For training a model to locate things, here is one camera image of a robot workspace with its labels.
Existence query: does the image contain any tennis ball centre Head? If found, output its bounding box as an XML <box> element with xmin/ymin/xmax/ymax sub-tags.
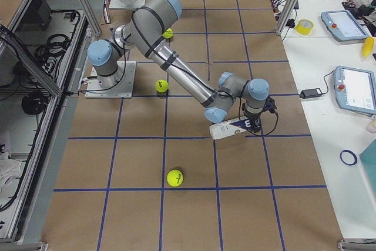
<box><xmin>155</xmin><ymin>79</ymin><xmax>169</xmax><ymax>93</ymax></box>

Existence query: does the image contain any yellow tape roll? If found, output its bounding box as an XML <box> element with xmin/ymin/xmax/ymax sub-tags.
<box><xmin>296</xmin><ymin>19</ymin><xmax>314</xmax><ymax>35</ymax></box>

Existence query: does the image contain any blue teach pendant near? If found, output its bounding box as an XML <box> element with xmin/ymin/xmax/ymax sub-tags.
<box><xmin>333</xmin><ymin>66</ymin><xmax>375</xmax><ymax>115</ymax></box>

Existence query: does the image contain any teal box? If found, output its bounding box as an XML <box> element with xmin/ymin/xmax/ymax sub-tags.
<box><xmin>360</xmin><ymin>139</ymin><xmax>376</xmax><ymax>190</ymax></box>

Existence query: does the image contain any yellow banana toy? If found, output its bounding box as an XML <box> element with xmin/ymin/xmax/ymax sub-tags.
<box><xmin>361</xmin><ymin>36</ymin><xmax>375</xmax><ymax>59</ymax></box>

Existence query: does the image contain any black power adapter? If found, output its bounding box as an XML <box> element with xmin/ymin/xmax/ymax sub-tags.
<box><xmin>299</xmin><ymin>88</ymin><xmax>323</xmax><ymax>99</ymax></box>

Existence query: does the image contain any blue teach pendant far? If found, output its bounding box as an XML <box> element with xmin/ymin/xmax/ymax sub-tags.
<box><xmin>321</xmin><ymin>10</ymin><xmax>368</xmax><ymax>41</ymax></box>

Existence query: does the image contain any blue teach pendant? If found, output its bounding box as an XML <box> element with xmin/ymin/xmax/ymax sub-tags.
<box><xmin>321</xmin><ymin>10</ymin><xmax>368</xmax><ymax>41</ymax></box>
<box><xmin>333</xmin><ymin>66</ymin><xmax>375</xmax><ymax>115</ymax></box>

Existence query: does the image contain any aluminium frame post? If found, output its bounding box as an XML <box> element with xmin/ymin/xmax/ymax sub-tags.
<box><xmin>275</xmin><ymin>0</ymin><xmax>312</xmax><ymax>36</ymax></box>

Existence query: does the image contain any tennis ball right Wilson 3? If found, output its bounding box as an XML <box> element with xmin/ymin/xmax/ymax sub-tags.
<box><xmin>167</xmin><ymin>169</ymin><xmax>183</xmax><ymax>187</ymax></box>

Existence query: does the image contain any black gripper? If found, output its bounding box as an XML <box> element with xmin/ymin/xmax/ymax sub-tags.
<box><xmin>243</xmin><ymin>109</ymin><xmax>261</xmax><ymax>133</ymax></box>

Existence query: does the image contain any clear Wilson tennis ball can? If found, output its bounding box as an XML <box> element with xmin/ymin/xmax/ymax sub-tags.
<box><xmin>209</xmin><ymin>116</ymin><xmax>251</xmax><ymax>140</ymax></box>

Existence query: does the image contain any blue tape ring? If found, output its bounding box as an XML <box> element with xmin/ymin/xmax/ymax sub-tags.
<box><xmin>340</xmin><ymin>150</ymin><xmax>358</xmax><ymax>166</ymax></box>

